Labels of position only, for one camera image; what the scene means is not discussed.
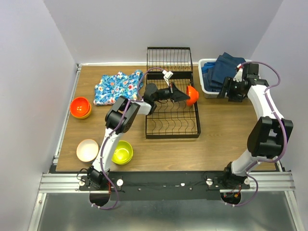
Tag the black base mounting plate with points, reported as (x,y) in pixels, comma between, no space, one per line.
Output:
(164,185)

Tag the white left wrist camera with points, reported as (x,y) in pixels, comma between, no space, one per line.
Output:
(167,76)

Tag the lime green bowl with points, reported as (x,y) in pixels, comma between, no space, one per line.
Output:
(123,150)
(121,161)

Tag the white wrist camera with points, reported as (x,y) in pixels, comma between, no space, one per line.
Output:
(239,73)
(167,76)

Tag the blue floral cloth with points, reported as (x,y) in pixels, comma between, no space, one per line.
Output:
(111,87)

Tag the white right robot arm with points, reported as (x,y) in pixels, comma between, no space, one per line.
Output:
(268,139)

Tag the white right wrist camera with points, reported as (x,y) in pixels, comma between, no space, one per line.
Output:
(239,73)

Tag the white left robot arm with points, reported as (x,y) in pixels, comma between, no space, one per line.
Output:
(120,118)

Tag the orange-red bowl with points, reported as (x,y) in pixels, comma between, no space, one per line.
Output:
(193,94)
(81,104)

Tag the dark blue folded cloths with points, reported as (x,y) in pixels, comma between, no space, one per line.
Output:
(214,73)

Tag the black wire dish rack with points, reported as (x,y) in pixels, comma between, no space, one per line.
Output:
(171,120)

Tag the yellow-orange bowl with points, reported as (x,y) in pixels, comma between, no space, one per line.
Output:
(87,114)

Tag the white plastic basket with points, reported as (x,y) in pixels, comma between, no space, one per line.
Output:
(207,93)

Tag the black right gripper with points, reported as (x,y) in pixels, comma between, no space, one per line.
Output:
(228,82)

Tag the white and blue bowl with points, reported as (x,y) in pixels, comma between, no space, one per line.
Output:
(87,150)

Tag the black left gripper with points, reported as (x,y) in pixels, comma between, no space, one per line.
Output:
(177,96)

